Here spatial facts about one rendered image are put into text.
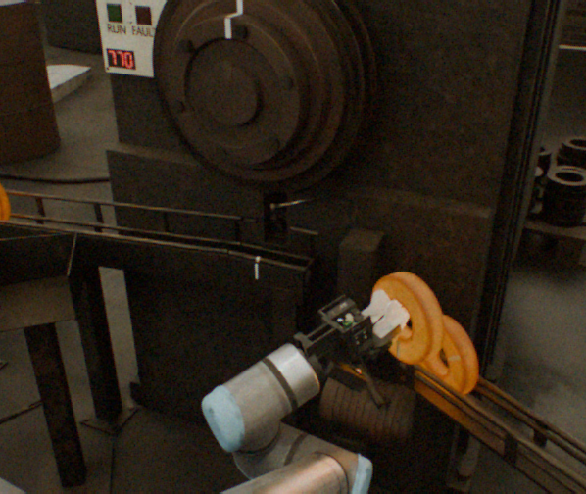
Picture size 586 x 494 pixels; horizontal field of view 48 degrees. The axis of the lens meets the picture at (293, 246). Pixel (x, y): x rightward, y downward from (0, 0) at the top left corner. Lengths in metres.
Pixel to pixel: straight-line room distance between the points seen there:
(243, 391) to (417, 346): 0.30
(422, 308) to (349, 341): 0.13
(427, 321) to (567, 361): 1.49
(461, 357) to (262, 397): 0.38
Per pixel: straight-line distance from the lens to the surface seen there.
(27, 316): 1.62
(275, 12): 1.25
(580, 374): 2.47
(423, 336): 1.08
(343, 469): 1.01
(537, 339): 2.58
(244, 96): 1.25
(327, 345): 1.01
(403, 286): 1.08
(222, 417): 0.97
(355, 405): 1.41
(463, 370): 1.19
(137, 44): 1.64
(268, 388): 0.98
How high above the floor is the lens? 1.47
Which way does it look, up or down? 29 degrees down
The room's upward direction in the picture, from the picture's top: straight up
